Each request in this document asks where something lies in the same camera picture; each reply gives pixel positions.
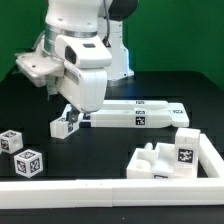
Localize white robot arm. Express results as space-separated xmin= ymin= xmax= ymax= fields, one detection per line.
xmin=16 ymin=0 xmax=139 ymax=123

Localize white tagged cube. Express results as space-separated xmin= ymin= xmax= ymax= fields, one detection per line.
xmin=14 ymin=149 xmax=43 ymax=178
xmin=0 ymin=130 xmax=23 ymax=154

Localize white tagged cube front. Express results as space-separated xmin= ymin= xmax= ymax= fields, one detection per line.
xmin=14 ymin=149 xmax=43 ymax=178

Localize white L-shaped fence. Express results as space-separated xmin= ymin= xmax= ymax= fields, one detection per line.
xmin=0 ymin=135 xmax=224 ymax=209

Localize white chair seat part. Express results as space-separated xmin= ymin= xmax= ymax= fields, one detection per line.
xmin=126 ymin=143 xmax=194 ymax=179

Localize flat white tagged plate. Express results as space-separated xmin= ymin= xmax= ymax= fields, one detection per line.
xmin=62 ymin=104 xmax=90 ymax=122

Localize white chair backrest part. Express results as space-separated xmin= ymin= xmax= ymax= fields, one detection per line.
xmin=90 ymin=100 xmax=189 ymax=128

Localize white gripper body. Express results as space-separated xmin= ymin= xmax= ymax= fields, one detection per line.
xmin=56 ymin=61 xmax=107 ymax=113

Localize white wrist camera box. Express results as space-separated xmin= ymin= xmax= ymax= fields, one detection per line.
xmin=55 ymin=35 xmax=112 ymax=69

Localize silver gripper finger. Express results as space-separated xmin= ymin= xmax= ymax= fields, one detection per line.
xmin=66 ymin=110 xmax=80 ymax=124

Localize white tagged cube left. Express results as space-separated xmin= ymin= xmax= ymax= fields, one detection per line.
xmin=0 ymin=130 xmax=23 ymax=154

